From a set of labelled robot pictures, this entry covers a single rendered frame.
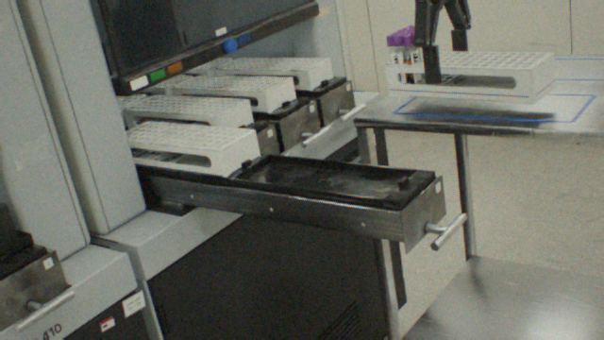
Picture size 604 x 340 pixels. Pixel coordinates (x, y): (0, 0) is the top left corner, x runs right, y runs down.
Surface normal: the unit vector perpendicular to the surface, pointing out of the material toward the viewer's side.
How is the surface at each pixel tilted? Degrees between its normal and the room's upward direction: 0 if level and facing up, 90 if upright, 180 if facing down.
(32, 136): 90
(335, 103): 90
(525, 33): 90
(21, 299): 90
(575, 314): 0
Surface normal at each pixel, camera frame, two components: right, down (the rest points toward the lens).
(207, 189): -0.58, 0.40
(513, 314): -0.17, -0.91
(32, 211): 0.80, 0.10
